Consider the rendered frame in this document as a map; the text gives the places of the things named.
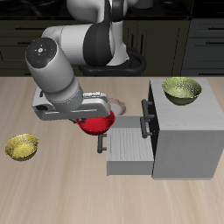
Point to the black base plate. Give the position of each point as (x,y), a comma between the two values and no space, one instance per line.
(137,65)

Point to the green bowl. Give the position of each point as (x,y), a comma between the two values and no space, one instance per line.
(182,89)

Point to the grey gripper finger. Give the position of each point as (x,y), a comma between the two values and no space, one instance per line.
(81,120)

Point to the yellow bowl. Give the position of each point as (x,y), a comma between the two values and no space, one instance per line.
(22,147)

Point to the red bowl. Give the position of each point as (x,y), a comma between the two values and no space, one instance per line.
(97,125)

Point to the white cabinet drawer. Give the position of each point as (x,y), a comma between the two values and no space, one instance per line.
(129,145)

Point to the white plate with red rim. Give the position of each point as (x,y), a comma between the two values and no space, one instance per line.
(119,108)

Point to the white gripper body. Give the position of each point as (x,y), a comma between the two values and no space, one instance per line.
(90,106)

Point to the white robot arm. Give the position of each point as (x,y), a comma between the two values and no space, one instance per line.
(52,70)

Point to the white cabinet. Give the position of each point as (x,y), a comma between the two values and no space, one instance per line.
(186,145)

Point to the dark kitchen cupboards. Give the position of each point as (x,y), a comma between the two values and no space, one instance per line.
(17,32)

